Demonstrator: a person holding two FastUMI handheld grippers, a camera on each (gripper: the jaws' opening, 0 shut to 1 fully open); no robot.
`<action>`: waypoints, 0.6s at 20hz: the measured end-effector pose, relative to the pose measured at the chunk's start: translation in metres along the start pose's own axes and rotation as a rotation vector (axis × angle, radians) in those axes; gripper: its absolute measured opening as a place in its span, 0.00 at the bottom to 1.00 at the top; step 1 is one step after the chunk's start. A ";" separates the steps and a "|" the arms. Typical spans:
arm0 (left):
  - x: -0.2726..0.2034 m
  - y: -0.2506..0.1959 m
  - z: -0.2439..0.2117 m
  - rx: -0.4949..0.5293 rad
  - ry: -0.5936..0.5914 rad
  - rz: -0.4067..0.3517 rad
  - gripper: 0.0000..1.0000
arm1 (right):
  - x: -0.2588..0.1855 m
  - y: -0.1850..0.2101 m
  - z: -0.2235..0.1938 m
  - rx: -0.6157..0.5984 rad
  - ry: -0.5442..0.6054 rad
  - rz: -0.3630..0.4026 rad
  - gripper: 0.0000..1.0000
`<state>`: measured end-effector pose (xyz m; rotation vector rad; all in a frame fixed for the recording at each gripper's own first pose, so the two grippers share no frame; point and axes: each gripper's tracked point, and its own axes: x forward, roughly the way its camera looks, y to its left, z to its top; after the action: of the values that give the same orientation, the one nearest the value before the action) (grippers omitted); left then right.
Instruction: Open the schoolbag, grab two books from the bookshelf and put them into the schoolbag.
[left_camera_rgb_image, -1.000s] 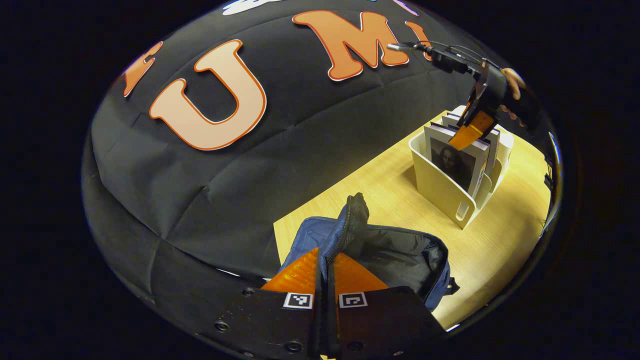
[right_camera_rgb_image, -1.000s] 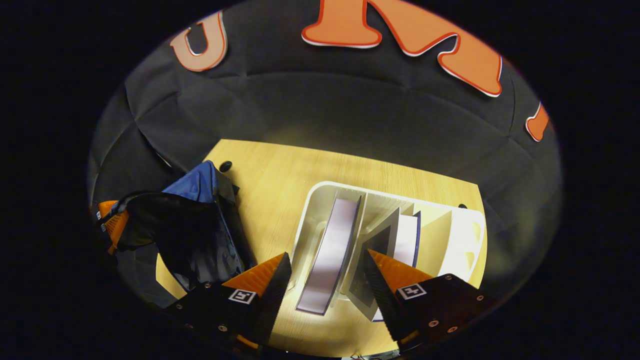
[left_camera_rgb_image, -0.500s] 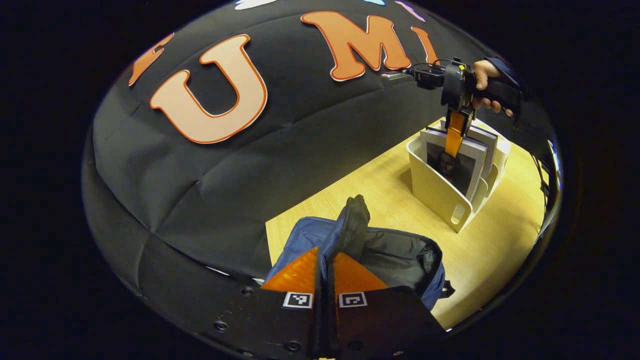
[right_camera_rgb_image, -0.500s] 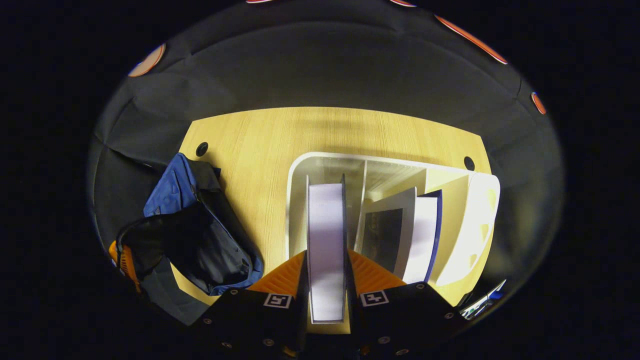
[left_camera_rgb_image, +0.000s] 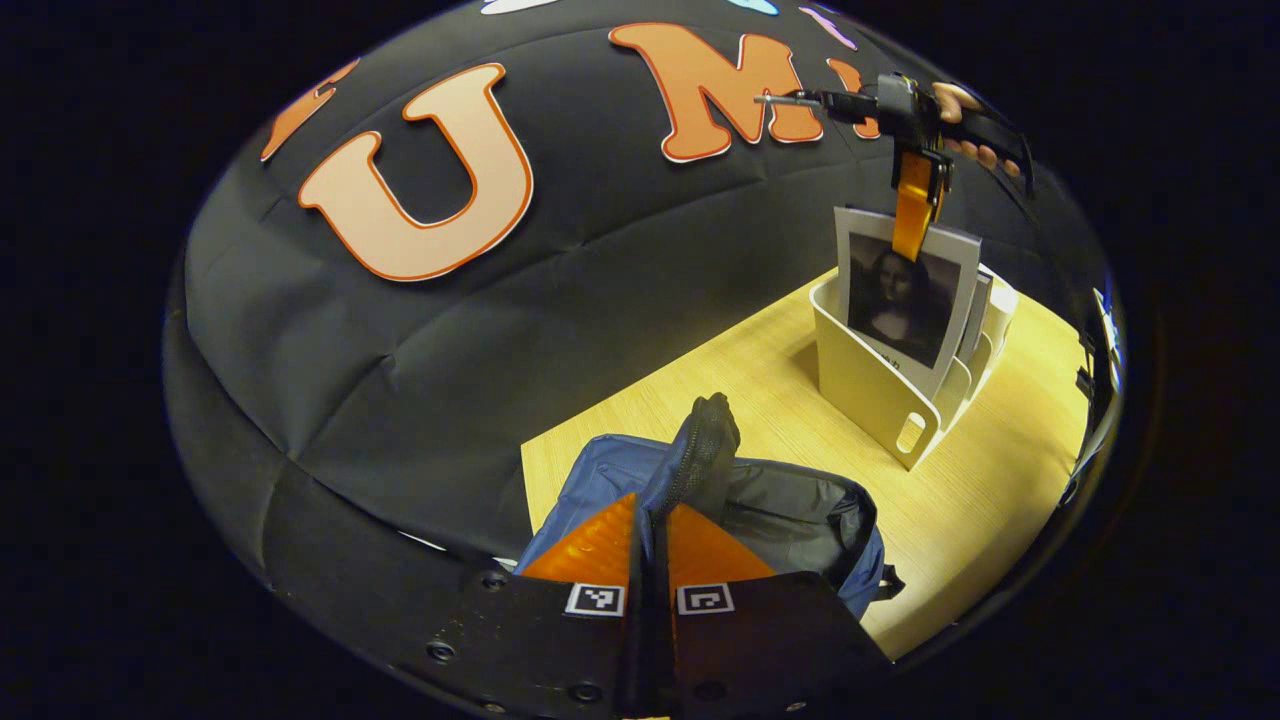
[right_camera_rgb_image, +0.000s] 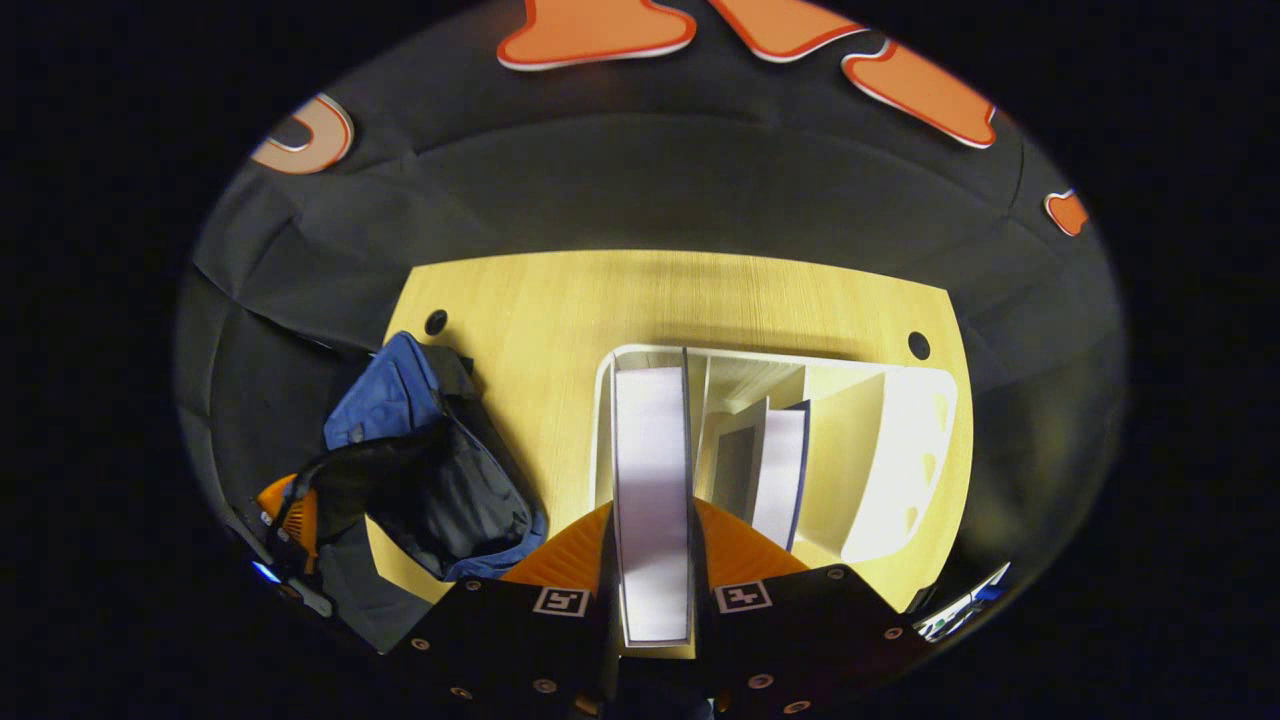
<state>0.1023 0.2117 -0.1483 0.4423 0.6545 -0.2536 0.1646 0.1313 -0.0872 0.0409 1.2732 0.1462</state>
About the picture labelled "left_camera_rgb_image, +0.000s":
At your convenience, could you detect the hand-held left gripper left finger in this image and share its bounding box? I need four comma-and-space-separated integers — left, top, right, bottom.
400, 492, 651, 719

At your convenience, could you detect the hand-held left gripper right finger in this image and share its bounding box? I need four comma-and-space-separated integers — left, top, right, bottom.
650, 502, 894, 719

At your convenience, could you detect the portrait cover book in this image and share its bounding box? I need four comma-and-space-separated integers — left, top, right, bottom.
835, 205, 983, 401

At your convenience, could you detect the white plastic bookshelf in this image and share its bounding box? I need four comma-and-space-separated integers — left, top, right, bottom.
810, 262, 1019, 471

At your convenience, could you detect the blue schoolbag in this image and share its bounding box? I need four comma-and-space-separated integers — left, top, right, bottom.
515, 393, 906, 621

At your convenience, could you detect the black backdrop cloth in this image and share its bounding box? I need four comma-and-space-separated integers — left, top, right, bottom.
163, 0, 1116, 601

